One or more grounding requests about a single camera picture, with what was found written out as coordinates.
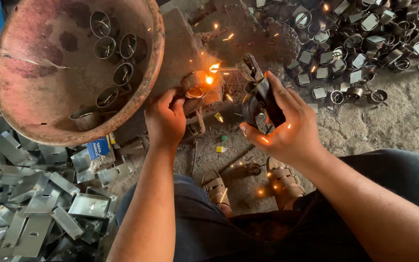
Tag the batch of shiny steel rings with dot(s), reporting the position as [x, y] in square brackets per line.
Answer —
[104, 48]

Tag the rusty iron piece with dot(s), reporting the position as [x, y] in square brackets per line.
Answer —
[198, 125]

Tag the person's dark trousers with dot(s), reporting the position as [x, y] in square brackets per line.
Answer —
[395, 174]

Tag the person's tan sandal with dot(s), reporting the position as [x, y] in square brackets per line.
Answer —
[286, 183]
[215, 189]

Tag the person's right hand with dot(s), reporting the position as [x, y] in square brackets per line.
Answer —
[296, 134]

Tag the thin metal rod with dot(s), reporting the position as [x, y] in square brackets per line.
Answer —
[235, 160]

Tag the welding rod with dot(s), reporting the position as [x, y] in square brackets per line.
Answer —
[228, 68]

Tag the black welding electrode holder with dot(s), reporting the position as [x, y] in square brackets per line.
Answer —
[259, 98]

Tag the large rusty metal bowl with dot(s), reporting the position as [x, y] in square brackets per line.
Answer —
[42, 80]

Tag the pile of galvanized sheet brackets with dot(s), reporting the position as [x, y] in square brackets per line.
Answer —
[31, 196]

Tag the rusty iron block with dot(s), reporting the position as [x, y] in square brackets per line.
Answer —
[215, 92]

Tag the small yellow scrap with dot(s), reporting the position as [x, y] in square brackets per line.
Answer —
[218, 117]
[220, 149]

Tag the person's left hand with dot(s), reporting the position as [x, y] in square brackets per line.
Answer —
[164, 122]

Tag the person's left tan sandal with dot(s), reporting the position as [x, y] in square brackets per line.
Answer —
[215, 189]

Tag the person's right tan sandal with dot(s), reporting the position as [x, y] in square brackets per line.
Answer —
[286, 183]

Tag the blue and white small box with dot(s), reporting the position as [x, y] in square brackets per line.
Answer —
[98, 148]

